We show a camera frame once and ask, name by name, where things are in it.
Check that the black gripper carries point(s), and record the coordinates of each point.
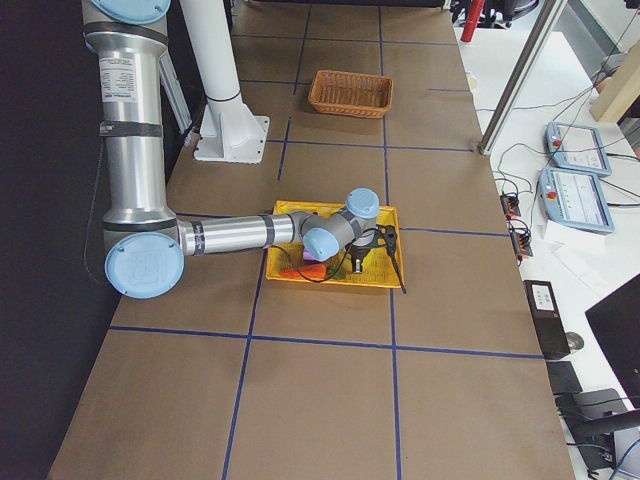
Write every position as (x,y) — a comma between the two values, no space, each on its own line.
(361,251)

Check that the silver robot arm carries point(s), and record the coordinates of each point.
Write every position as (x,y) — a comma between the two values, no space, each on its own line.
(146,244)

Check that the yellow plastic basket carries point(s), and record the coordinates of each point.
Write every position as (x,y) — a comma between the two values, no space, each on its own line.
(378,270)

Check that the brown wicker basket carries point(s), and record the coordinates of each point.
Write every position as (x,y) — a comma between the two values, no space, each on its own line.
(351,94)

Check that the orange carrot toy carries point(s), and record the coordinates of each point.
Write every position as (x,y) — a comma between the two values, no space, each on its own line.
(314,272)

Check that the purple foam block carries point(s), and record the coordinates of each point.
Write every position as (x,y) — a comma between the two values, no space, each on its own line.
(308,257)

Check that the black power box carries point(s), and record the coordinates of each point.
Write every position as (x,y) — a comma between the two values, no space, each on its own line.
(546,319)

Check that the lower teach pendant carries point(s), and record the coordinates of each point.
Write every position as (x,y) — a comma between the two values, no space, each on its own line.
(575,199)

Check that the teach pendant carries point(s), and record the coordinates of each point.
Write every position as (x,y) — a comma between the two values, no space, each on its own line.
(578,148)
(575,199)

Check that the upper teach pendant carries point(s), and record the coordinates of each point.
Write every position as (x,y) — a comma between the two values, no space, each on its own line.
(578,148)

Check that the red cylinder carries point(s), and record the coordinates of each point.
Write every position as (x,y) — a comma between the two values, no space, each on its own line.
(473,11)

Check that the black monitor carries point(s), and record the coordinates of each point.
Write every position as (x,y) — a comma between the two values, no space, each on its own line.
(614,321)

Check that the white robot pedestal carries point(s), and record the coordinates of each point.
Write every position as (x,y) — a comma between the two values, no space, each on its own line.
(229,131)

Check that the aluminium frame post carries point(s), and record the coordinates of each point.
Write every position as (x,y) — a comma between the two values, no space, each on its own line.
(549,14)

